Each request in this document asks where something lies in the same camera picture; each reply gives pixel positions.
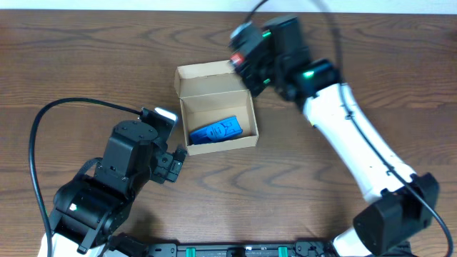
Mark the brown cardboard box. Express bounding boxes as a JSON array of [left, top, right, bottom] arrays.
[[174, 60, 258, 156]]

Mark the blue plastic case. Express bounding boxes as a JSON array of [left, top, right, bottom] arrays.
[[190, 116, 243, 145]]

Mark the red and black utility knife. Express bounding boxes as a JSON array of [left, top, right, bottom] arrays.
[[230, 52, 244, 67]]

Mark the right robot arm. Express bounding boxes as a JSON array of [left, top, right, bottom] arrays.
[[230, 16, 439, 256]]

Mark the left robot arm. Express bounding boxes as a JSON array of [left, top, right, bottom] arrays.
[[39, 117, 186, 256]]

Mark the left black cable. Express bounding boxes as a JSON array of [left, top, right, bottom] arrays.
[[28, 97, 144, 257]]

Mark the black cable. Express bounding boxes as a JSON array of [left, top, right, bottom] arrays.
[[28, 97, 144, 257], [244, 0, 455, 257]]

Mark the right black cable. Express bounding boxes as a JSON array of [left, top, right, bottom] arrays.
[[244, 0, 455, 257]]

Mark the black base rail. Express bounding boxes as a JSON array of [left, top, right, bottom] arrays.
[[106, 241, 340, 257]]

